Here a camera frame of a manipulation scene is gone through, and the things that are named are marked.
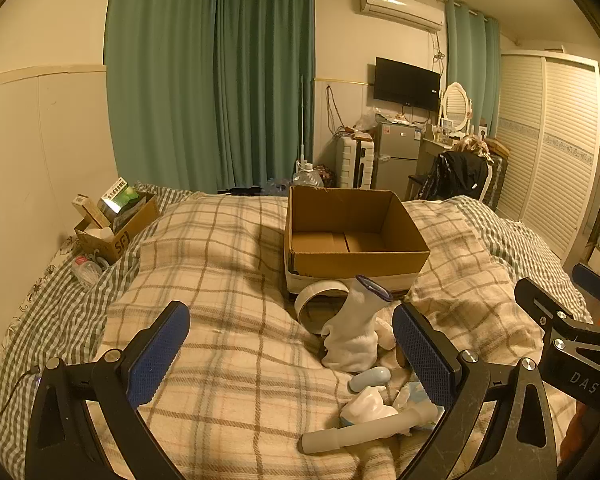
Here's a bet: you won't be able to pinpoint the silver mini fridge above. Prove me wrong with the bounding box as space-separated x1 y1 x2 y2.
372 121 423 191

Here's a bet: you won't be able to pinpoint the clear plastic bag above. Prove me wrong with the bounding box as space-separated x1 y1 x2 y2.
355 107 381 133

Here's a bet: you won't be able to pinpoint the white louvred wardrobe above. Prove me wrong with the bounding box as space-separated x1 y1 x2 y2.
495 50 600 266

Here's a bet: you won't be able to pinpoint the white oval vanity mirror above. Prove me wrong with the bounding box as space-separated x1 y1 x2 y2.
439 81 472 136

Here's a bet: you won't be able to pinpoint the beige plaid blanket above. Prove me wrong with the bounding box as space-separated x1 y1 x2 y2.
87 192 581 480

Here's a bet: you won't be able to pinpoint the small blue white gadget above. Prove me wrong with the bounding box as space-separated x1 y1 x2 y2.
347 366 392 395

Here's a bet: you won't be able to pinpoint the green printed carton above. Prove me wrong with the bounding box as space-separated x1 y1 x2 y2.
97 177 146 221

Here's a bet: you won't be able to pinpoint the narrow green curtain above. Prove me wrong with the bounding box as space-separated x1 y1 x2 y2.
445 0 502 136

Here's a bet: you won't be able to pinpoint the small cardboard storage box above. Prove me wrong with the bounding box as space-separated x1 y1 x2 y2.
74 192 162 265

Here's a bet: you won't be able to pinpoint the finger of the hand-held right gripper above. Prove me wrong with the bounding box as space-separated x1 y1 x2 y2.
571 262 600 331
514 277 581 341

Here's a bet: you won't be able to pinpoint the white mop pole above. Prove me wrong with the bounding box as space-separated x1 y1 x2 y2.
299 75 307 171

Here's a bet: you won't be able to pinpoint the black cable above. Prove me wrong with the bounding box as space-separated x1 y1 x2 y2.
0 367 43 441

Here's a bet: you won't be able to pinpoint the white chair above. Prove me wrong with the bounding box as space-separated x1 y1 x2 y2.
407 150 497 207

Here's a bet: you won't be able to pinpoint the clear plastic bottle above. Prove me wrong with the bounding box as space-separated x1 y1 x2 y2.
70 255 103 288

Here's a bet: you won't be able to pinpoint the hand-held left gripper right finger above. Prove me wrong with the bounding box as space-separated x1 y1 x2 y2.
392 302 567 480

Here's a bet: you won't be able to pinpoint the black jacket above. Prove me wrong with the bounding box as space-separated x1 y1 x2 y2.
420 150 491 203

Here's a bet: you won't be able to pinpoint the dark hard suitcase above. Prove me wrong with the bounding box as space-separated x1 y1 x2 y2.
485 157 509 206

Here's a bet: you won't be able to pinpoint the black wall television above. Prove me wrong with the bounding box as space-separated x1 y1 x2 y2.
373 56 442 111

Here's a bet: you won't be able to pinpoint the white hard suitcase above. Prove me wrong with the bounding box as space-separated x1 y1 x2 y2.
336 136 376 191

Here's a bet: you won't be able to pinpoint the tan slim carton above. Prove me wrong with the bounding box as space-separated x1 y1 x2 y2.
71 194 108 231

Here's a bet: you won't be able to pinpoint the hanging wall wires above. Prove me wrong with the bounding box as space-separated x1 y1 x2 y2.
325 85 347 136

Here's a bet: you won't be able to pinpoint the white tape roll ring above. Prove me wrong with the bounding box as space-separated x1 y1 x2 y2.
294 282 353 335

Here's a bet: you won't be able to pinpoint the white plastic tube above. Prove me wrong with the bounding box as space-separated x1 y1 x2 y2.
300 404 441 456

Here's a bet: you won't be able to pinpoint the small white sock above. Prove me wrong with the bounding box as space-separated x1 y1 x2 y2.
377 317 398 351

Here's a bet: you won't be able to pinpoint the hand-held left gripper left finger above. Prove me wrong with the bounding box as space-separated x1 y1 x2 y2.
25 301 191 480

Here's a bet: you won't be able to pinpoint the white cloth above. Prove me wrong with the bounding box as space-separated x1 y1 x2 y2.
340 389 401 428

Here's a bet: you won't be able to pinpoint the blue white packet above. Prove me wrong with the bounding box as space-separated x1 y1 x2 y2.
392 381 433 411

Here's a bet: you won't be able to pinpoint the large clear water jug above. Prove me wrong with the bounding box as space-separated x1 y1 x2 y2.
292 160 325 190

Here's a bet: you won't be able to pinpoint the large cardboard box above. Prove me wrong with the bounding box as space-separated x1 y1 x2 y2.
284 185 431 297

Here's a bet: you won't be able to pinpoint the white air conditioner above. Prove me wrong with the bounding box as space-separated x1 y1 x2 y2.
354 0 446 33

